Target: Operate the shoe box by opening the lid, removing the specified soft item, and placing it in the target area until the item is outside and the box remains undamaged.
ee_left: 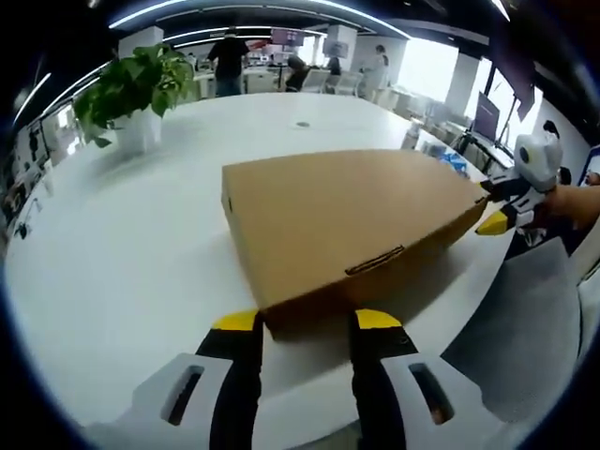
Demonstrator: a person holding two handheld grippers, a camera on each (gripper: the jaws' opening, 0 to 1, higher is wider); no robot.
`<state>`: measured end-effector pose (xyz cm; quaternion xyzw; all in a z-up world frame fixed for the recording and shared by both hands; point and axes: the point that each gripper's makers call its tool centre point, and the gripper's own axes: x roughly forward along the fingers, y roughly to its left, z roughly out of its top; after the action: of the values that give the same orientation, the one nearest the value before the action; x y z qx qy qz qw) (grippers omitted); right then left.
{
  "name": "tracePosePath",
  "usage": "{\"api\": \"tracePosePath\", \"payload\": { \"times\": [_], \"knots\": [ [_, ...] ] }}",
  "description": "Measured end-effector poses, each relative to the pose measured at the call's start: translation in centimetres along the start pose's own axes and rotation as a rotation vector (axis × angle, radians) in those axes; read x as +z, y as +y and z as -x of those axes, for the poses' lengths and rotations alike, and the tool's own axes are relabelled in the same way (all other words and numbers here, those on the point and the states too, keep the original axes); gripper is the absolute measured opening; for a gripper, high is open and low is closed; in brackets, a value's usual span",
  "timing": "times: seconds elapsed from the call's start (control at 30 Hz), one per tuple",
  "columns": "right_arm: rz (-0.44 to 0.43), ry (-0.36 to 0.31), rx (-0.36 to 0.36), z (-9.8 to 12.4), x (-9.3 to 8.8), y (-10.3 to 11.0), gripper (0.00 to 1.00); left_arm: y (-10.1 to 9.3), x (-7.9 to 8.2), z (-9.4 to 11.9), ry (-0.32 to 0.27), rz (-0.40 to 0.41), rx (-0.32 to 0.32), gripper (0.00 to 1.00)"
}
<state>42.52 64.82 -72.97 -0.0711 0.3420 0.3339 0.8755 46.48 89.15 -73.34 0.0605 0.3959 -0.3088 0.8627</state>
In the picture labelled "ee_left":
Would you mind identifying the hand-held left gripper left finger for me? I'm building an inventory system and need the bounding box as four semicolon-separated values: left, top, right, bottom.
82;308;263;450

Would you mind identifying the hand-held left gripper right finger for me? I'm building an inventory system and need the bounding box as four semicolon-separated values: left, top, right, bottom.
350;307;510;450

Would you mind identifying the brown cardboard shoe box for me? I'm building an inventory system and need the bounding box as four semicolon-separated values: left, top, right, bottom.
220;148;488;344

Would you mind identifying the person's right hand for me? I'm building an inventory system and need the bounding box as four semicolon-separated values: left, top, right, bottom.
532;186;580;232

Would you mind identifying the blue wet wipes pack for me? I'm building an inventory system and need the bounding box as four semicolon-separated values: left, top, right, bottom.
440;152;471;177

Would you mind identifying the purple screen monitor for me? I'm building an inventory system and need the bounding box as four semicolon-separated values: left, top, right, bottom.
472;91;503;143

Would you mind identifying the dark hanging screen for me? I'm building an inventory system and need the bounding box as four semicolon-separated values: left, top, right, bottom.
487;41;545;121

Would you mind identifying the person's beige jacket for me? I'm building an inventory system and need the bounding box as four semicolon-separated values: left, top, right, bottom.
564;225;600;293

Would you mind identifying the white spray bottle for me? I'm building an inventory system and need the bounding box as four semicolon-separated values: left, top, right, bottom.
402;118;422;152

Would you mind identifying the white office chair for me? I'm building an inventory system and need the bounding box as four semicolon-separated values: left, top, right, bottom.
337;72;364;98

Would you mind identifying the small black desk object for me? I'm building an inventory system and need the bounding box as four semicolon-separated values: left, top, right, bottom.
12;199;41;241

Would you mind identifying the potted green plant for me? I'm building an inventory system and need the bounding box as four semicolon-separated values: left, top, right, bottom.
72;44;196;154

